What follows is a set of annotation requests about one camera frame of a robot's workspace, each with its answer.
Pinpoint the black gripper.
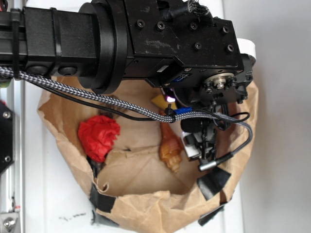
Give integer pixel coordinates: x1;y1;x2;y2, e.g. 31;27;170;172
181;53;255;166

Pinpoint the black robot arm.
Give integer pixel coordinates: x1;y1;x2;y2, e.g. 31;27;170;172
0;0;255;170

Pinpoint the yellow sponge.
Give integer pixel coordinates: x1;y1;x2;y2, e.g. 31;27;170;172
151;95;168;110

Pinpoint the orange spiral seashell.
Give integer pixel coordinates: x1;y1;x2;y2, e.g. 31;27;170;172
159;122;183;173

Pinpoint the brown paper bag bin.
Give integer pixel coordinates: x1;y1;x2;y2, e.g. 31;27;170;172
38;91;253;233

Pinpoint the brown rough rock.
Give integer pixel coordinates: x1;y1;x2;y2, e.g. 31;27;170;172
99;102;127;119

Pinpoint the crumpled red paper ball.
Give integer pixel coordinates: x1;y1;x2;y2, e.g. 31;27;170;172
78;115;121;163

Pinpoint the black mounting plate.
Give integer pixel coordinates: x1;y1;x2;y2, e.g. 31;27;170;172
0;101;15;175

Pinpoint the grey braided cable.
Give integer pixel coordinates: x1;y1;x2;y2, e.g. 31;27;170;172
0;66;254;172

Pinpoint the thin black cable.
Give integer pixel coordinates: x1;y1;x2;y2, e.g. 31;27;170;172
30;82;251;125

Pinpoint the aluminium frame rail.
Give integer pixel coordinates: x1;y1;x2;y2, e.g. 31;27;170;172
0;81;25;233

